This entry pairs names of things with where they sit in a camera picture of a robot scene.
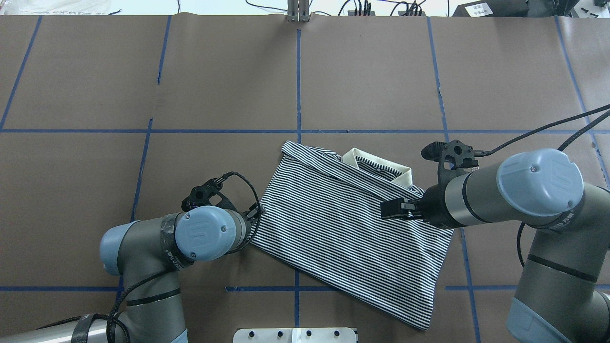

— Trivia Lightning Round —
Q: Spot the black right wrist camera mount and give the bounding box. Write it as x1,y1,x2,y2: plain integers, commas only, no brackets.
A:
421,140,479,185

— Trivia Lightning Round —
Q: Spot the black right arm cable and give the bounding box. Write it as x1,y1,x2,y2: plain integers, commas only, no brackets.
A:
475,104,610,158

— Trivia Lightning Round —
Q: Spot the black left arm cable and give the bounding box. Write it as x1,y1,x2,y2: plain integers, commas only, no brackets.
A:
36,171,264,343

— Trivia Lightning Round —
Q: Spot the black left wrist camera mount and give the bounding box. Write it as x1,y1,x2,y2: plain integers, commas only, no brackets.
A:
181,178,235,212

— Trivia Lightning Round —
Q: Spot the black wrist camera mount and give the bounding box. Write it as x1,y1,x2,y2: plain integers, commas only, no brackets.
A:
421,140,479,185
181,178,235,212

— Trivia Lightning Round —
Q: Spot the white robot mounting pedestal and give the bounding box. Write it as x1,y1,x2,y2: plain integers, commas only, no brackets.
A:
233,327,359,343

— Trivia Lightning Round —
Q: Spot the striped polo shirt white collar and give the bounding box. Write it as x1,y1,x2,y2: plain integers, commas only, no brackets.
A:
254,141,453,330

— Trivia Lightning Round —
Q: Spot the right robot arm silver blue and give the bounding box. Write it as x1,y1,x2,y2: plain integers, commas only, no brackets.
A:
380,148,610,343

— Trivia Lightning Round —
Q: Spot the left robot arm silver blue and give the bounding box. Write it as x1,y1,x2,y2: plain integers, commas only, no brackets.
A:
1,205,263,343

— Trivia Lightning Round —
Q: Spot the aluminium frame post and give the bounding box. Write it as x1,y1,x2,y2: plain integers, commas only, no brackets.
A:
286,0,311,22

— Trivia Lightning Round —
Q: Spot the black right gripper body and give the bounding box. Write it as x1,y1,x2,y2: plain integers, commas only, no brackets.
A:
410,191,434,224

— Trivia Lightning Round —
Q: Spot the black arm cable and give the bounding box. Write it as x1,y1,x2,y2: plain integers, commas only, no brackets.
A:
475,104,610,158
36,171,264,343

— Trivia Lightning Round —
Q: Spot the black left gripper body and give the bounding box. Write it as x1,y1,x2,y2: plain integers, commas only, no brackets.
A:
243,205,265,239

